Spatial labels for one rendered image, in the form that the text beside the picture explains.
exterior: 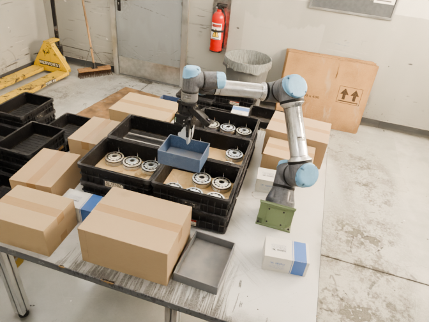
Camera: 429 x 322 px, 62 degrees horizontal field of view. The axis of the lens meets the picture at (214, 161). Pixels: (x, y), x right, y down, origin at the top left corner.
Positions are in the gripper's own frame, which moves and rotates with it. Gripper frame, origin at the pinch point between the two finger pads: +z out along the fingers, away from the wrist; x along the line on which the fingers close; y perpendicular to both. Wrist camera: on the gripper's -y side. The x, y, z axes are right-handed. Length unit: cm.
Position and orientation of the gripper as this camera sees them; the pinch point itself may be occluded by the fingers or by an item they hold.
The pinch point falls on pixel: (189, 142)
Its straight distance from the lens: 170.1
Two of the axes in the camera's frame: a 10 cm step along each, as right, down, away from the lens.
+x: -3.1, 4.3, -8.5
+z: -1.2, 8.7, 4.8
